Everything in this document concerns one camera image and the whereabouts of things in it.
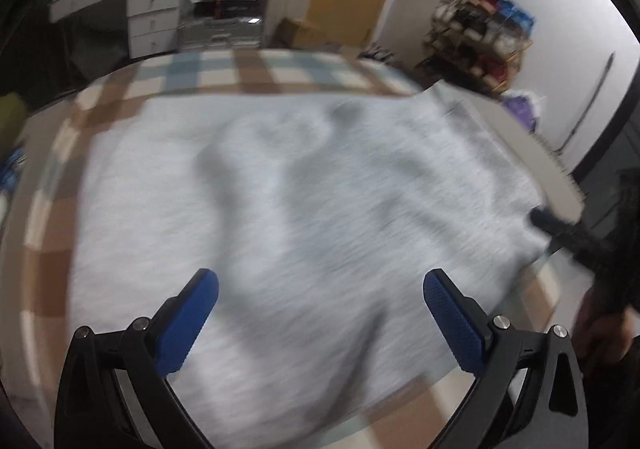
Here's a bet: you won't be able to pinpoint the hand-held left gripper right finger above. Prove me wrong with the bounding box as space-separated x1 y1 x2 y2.
422 269 588 449

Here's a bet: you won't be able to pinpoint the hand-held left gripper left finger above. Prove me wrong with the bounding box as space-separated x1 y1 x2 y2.
55 269 220 449

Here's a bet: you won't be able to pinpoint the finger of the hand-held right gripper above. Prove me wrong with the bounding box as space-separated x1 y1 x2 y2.
529 206 591 255

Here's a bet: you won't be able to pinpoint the white embroidered hoodie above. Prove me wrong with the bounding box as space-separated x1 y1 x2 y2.
70 79 551 430

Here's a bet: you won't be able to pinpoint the person's right hand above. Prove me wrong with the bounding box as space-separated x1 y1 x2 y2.
572 309 633 370

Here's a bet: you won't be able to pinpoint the purple bag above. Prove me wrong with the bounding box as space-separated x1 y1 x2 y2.
500 92 543 135

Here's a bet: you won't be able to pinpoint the wooden shoe rack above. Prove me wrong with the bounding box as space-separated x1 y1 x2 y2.
415 0 533 97

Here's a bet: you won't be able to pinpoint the group of shoes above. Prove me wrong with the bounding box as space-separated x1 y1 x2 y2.
430 0 536 85

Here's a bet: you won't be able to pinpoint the patterned sneakers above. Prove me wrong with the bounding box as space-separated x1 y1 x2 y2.
365 46 401 65

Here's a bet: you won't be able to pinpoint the checkered blanket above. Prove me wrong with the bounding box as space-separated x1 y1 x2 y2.
10 49 566 449

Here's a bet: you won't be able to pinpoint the olive green bag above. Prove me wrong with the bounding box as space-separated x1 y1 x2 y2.
0 94 28 145

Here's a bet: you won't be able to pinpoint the silver suitcase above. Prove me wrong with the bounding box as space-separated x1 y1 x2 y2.
176 14 264 52

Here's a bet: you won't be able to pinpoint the white drawer desk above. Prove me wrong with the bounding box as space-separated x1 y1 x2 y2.
47 0 186 60

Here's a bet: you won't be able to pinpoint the brown cardboard box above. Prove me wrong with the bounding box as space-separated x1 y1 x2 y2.
275 18 326 50

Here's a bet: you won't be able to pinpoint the black red shoe box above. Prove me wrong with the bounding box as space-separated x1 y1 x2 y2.
200 0 261 20

